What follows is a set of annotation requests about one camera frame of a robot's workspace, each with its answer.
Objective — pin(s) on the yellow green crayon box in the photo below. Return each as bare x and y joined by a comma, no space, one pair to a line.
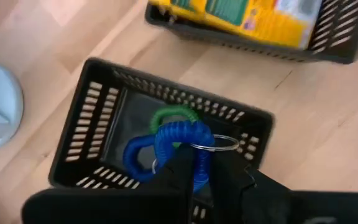
266,28

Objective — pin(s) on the green spiral coil keyring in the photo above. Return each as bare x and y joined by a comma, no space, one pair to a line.
166,111

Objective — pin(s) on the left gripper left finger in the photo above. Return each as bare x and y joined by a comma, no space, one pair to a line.
182,174

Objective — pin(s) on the black slotted plastic basket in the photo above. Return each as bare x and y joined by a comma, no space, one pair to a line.
82,124
197,34

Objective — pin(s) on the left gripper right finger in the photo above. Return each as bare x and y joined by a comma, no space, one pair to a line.
235,199

